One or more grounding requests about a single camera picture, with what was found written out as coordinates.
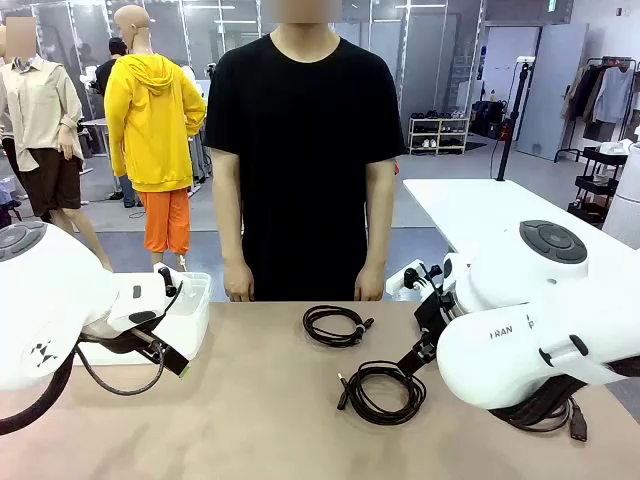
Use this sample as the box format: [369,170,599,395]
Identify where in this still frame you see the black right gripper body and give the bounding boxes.
[413,292,454,336]

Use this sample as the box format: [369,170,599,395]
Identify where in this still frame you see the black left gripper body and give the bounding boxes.
[82,319,169,354]

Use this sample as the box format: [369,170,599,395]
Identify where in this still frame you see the large black usb cable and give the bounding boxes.
[337,360,428,426]

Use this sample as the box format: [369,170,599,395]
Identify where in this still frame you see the person's left forearm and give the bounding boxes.
[362,194,396,269]

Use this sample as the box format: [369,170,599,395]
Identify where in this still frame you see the person's right forearm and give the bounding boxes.
[214,194,250,266]

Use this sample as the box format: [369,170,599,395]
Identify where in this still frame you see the person's left hand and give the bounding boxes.
[354,262,386,303]

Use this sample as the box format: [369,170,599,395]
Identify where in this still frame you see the person's right hand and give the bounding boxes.
[223,259,257,303]

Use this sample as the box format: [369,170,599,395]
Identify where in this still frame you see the clear plastic storage container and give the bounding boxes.
[74,271,212,366]

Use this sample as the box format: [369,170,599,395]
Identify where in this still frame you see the white table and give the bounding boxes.
[402,178,640,301]

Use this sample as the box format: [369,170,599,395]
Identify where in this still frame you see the white shoe rack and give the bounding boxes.
[408,110,471,156]

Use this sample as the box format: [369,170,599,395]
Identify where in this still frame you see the black tripod stand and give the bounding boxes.
[492,55,536,182]

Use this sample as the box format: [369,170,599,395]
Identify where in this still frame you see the black bags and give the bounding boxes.
[470,99,506,140]

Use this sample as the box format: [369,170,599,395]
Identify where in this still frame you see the black utility cart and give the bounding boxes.
[567,145,630,226]

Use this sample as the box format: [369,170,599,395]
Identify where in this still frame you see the person in black t-shirt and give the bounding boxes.
[203,0,407,303]

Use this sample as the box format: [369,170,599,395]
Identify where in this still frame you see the mannequin in yellow hoodie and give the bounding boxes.
[103,4,209,274]

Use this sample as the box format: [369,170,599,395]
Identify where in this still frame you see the white cylindrical machine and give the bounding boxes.
[602,127,640,251]

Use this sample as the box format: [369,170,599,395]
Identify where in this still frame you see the mannequin in beige shirt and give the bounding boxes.
[0,17,115,274]

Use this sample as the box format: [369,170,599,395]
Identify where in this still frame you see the grey partition panel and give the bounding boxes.
[514,22,590,162]

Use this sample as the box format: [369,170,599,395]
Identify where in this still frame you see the black clothes rack with garments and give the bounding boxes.
[553,55,640,164]

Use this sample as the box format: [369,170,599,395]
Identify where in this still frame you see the background person in black shirt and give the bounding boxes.
[93,37,146,209]

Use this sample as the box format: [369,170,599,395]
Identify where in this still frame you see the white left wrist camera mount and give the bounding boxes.
[106,267,184,329]

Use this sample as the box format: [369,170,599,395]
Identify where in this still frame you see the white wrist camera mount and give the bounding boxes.
[106,267,184,329]
[385,258,441,301]

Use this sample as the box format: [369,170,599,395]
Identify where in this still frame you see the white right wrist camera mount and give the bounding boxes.
[385,258,441,301]

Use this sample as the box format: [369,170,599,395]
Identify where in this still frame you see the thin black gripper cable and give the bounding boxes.
[74,339,167,397]

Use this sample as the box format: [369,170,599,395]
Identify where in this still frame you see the small coiled black cable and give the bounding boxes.
[302,305,376,347]

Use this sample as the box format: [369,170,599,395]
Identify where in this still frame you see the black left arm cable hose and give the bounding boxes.
[0,344,81,437]

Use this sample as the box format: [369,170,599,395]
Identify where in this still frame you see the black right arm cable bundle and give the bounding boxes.
[492,374,590,443]

